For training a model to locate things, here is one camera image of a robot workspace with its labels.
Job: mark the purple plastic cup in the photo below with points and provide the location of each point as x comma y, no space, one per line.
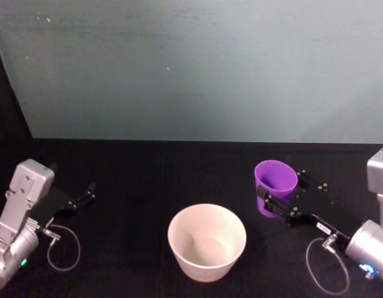
276,174

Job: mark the white paper bowl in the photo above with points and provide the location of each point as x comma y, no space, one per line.
206,245

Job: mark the black table cloth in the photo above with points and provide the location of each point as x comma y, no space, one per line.
141,174

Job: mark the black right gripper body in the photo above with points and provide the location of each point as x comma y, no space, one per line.
326,211

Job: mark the pale wall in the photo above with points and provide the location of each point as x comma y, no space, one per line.
191,71

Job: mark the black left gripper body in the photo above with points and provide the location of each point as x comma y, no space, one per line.
56,203

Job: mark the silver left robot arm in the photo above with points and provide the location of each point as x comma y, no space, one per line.
22,198

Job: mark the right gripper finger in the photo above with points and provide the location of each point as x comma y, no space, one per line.
303,179
276,206

